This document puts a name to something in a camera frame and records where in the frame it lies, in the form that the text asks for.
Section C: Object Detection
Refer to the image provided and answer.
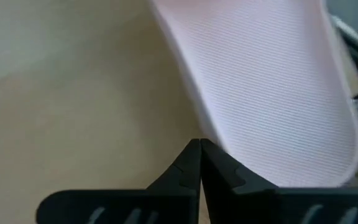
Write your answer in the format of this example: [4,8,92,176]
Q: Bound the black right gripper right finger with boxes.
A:
[201,138,358,224]

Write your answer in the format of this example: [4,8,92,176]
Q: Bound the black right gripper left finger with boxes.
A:
[35,138,202,224]

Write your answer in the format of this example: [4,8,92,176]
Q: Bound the pink slide sandal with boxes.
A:
[149,0,358,189]

